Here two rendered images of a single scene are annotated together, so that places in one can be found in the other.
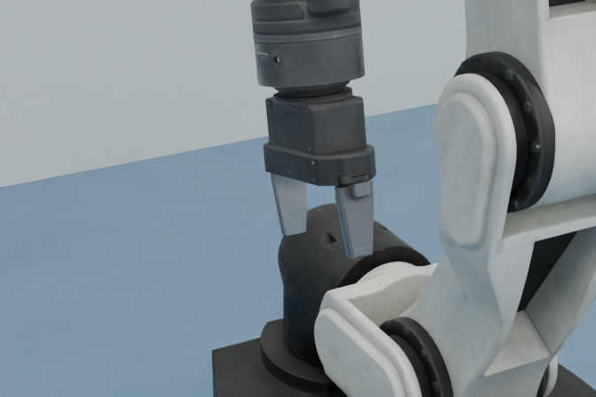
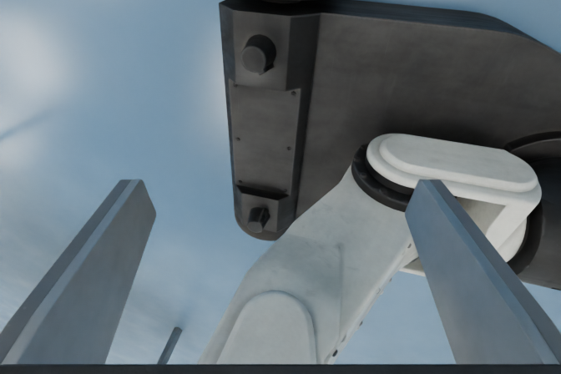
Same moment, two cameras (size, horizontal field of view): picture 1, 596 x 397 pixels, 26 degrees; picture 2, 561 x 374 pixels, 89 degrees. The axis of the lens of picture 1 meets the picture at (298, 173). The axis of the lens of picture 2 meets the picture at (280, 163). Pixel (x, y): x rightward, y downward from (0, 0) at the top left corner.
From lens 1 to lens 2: 1.03 m
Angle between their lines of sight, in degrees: 63
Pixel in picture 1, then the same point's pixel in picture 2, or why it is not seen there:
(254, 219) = not seen: outside the picture
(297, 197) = (443, 284)
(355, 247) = (107, 203)
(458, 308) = (351, 235)
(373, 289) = (495, 227)
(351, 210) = (52, 290)
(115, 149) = not seen: outside the picture
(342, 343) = (481, 169)
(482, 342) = (315, 216)
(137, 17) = not seen: outside the picture
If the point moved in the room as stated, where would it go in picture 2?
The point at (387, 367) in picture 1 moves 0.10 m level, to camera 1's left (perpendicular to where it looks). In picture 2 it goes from (407, 166) to (483, 107)
